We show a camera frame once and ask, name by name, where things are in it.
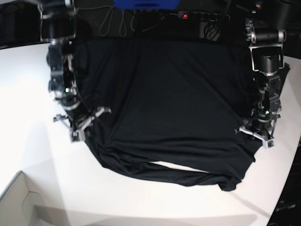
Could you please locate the black power strip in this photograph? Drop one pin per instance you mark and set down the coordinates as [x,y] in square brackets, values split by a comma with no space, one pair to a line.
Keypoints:
[199,15]

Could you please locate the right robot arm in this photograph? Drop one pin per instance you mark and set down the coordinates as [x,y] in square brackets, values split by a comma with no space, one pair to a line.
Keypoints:
[61,58]

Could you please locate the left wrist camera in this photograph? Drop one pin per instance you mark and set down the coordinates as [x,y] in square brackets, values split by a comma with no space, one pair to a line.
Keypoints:
[267,144]

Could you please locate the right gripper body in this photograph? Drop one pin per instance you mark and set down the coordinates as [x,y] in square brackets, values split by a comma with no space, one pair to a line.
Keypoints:
[80,122]

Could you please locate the black t-shirt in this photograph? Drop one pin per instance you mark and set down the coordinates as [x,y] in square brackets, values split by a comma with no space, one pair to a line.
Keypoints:
[176,107]

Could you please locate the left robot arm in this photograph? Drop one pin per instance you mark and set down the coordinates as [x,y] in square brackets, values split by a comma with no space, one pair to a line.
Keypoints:
[266,35]

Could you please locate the white cardboard box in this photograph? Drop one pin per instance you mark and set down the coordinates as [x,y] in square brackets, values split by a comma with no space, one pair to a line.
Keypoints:
[16,206]

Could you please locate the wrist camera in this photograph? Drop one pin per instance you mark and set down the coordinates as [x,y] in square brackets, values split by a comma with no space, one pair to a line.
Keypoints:
[77,136]
[267,144]

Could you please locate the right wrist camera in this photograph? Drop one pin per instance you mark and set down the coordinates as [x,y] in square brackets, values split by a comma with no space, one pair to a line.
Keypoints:
[77,136]

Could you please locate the blue box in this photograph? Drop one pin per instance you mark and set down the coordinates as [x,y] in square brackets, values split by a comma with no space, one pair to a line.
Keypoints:
[146,4]

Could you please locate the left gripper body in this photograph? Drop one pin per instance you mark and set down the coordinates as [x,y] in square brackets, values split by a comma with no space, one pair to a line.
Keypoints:
[261,127]

